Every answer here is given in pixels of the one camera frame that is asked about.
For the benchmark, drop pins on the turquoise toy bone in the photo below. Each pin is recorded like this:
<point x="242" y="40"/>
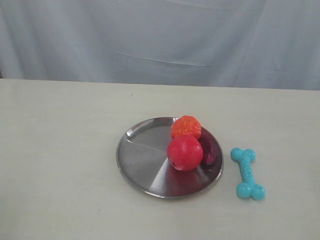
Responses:
<point x="248" y="188"/>

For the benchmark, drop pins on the orange textured ball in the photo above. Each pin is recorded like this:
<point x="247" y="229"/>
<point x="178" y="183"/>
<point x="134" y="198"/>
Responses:
<point x="186" y="125"/>

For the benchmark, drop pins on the red toy apple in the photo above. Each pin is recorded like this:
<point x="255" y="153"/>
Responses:
<point x="185" y="153"/>

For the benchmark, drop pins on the round stainless steel plate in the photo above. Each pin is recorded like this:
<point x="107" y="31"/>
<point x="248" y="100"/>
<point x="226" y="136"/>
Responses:
<point x="141" y="156"/>

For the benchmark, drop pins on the dark purple toy eggplant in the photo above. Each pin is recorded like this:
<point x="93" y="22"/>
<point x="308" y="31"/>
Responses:
<point x="207" y="143"/>

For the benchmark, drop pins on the light blue backdrop cloth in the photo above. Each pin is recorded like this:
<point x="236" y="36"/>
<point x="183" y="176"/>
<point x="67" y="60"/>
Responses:
<point x="222" y="43"/>

